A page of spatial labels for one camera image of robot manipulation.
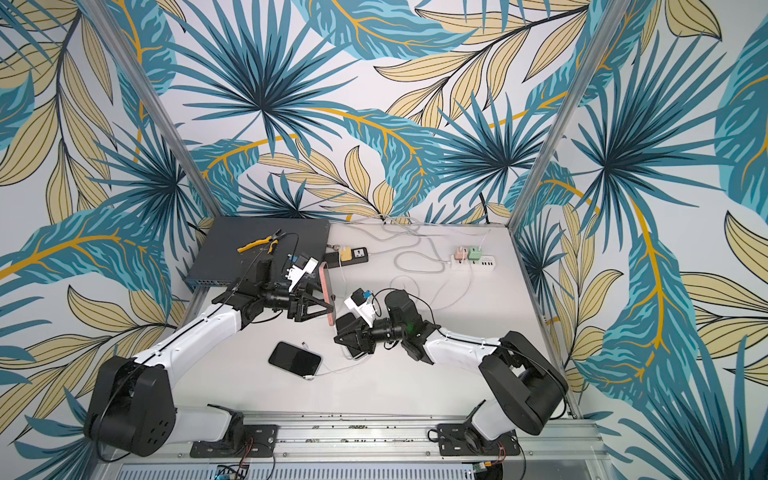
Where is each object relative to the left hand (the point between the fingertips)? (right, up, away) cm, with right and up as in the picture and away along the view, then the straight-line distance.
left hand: (329, 306), depth 73 cm
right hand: (-1, -12, -1) cm, 13 cm away
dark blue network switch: (-43, +15, +35) cm, 57 cm away
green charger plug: (+44, +13, +31) cm, 55 cm away
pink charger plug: (+39, +13, +30) cm, 51 cm away
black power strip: (+4, +13, +34) cm, 37 cm away
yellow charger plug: (0, +13, +30) cm, 33 cm away
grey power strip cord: (+19, +21, +45) cm, 53 cm away
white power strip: (+49, +10, +33) cm, 60 cm away
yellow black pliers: (-27, +18, +34) cm, 47 cm away
